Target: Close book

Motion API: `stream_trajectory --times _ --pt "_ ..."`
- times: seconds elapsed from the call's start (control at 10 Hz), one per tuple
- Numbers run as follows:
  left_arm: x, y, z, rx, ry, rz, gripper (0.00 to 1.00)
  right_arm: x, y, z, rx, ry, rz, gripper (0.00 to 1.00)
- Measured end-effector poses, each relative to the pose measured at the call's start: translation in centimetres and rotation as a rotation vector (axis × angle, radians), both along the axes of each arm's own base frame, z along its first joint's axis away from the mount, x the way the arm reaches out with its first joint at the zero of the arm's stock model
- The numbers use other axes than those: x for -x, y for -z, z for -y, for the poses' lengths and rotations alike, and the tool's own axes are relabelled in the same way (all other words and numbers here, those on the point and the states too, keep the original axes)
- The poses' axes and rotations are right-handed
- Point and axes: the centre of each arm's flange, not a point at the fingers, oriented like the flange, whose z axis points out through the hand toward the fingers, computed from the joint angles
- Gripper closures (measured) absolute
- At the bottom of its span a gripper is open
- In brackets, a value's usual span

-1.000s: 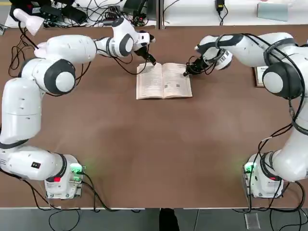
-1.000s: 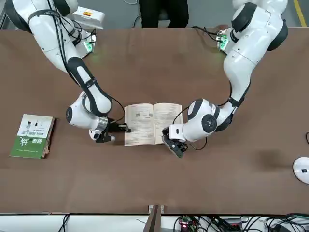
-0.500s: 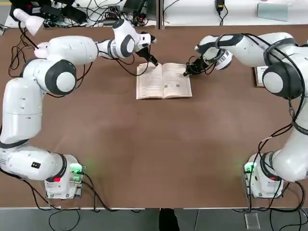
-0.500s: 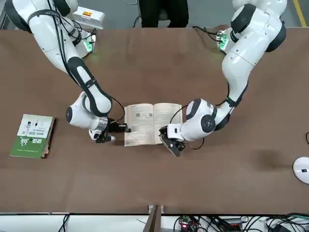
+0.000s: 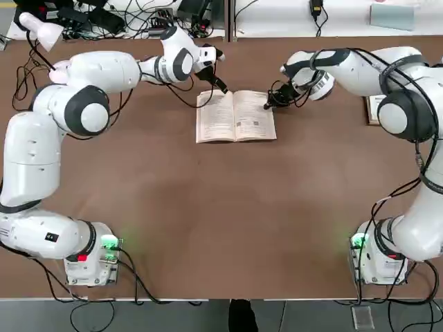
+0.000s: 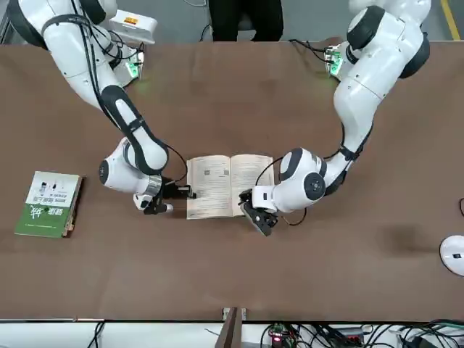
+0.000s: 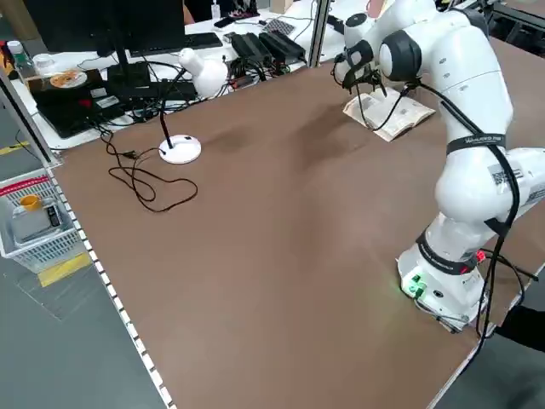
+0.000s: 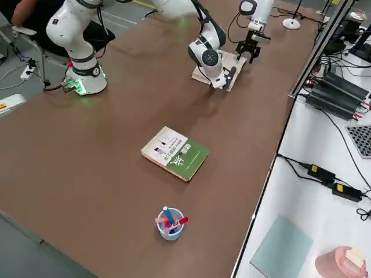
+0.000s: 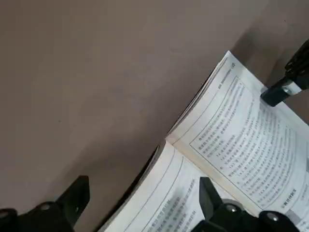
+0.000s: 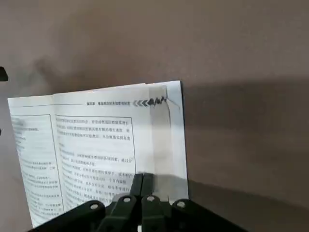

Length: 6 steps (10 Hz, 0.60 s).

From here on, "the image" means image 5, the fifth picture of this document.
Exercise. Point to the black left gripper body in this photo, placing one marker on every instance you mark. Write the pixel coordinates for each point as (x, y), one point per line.
(206, 73)

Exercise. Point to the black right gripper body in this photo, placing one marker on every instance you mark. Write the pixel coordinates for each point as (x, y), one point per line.
(290, 92)

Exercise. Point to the paperback book with white pages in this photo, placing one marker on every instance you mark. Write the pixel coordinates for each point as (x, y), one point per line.
(235, 117)

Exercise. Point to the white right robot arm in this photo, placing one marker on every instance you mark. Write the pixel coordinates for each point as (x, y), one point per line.
(408, 79)

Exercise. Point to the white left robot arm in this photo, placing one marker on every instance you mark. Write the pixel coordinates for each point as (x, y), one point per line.
(31, 155)

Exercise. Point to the green cover book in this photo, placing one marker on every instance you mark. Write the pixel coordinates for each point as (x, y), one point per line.
(372, 110)

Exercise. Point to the small electronics board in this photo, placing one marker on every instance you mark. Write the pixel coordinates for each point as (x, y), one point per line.
(157, 20)

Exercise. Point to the black power adapter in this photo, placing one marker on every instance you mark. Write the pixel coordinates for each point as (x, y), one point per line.
(315, 7)

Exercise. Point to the pale teal folder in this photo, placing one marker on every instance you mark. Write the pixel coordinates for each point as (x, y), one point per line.
(391, 17)

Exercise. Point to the black flat box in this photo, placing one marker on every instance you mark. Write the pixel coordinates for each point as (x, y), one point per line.
(90, 19)

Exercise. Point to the white desk lamp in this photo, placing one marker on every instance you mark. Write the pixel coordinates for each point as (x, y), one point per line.
(45, 34)

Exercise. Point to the metal floor outlet cover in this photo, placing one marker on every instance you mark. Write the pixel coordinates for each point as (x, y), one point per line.
(362, 317)

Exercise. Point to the aluminium table post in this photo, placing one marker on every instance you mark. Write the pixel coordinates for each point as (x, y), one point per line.
(230, 20)

